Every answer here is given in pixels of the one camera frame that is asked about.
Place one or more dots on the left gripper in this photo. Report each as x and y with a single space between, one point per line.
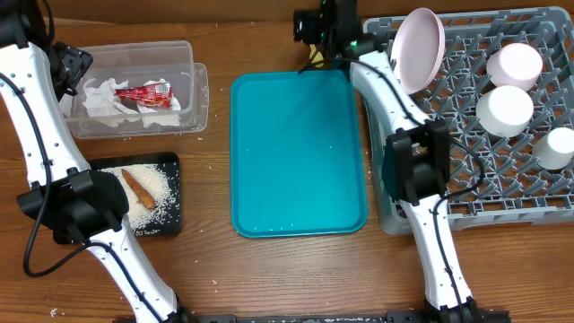
77 62

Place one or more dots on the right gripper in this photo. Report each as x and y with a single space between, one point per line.
306 30

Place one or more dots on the white paper napkin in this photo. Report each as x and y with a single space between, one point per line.
102 101

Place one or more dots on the red snack wrapper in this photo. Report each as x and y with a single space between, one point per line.
152 95

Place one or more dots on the large white plate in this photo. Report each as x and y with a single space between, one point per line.
418 49

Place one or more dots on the teal serving tray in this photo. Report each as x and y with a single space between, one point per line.
295 155

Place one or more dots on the pile of white rice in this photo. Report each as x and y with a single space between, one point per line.
163 185

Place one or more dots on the pink white bowl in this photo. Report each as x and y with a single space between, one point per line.
516 64

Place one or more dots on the cream bowl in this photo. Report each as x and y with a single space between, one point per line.
505 111

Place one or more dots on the cream cup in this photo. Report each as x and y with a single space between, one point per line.
555 150

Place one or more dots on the yellow plastic spoon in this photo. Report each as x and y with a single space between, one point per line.
315 55

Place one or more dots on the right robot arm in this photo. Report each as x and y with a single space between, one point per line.
416 159

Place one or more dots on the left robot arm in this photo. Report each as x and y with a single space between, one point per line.
78 204

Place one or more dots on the grey dishwasher rack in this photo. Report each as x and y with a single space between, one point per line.
515 188

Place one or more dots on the clear plastic bin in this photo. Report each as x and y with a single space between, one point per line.
142 64

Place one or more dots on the black tray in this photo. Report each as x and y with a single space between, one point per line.
159 158

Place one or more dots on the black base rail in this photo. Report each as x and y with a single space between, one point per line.
402 316

